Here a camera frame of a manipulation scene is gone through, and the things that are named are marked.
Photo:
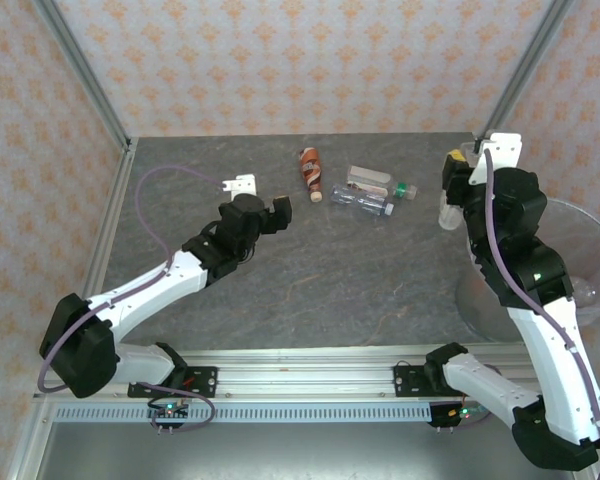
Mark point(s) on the brown label plastic bottle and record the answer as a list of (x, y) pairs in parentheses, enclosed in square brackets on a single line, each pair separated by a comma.
[(310, 170)]

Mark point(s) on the clear bottle blue label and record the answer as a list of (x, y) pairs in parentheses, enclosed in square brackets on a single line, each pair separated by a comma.
[(360, 200)]

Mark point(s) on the clear bottle green cap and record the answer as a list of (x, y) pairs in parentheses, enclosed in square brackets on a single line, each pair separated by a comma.
[(367, 176)]

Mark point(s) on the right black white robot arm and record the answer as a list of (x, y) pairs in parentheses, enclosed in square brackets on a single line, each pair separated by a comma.
[(550, 360)]

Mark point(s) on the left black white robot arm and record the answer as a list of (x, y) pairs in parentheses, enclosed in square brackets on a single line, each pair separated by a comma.
[(80, 350)]

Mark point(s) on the round metal bin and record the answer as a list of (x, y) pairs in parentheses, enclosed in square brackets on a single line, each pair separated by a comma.
[(480, 310)]

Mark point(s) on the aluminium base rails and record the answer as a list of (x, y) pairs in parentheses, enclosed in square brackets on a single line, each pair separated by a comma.
[(305, 375)]

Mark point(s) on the small circuit board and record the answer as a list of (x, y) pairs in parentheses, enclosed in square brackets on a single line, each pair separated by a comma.
[(455, 414), (170, 412)]

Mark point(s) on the grey metal base panel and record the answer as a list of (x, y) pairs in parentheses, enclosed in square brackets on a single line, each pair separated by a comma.
[(305, 452)]

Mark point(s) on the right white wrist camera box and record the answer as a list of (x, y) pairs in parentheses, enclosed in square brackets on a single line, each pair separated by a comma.
[(502, 150)]

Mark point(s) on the aluminium frame post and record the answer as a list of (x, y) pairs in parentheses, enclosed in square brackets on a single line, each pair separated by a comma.
[(87, 75), (521, 75)]

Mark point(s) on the aluminium table side rail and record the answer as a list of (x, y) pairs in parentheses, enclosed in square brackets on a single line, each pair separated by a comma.
[(124, 170)]

